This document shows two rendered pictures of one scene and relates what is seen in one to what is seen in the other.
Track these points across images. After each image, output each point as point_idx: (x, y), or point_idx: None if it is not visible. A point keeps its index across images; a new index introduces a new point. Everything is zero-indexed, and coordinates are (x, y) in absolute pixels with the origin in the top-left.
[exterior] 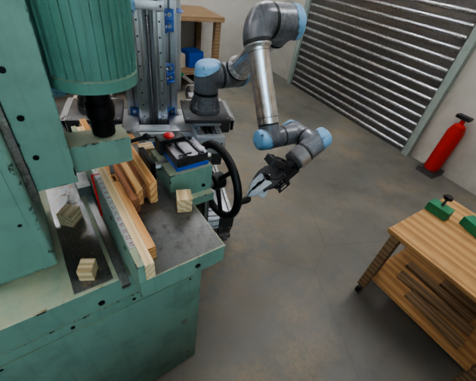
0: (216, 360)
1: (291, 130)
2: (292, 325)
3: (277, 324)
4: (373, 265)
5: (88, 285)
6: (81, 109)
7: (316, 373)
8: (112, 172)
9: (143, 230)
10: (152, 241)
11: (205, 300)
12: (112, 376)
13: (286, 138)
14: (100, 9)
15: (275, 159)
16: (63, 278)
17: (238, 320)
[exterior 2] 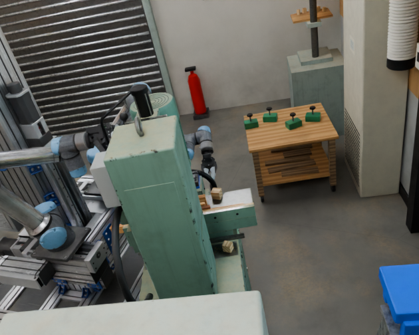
0: (265, 294)
1: (190, 139)
2: (265, 245)
3: (260, 252)
4: (258, 177)
5: (235, 250)
6: (62, 246)
7: (298, 245)
8: None
9: (231, 205)
10: (240, 203)
11: None
12: None
13: (193, 145)
14: (183, 133)
15: (209, 153)
16: (225, 258)
17: None
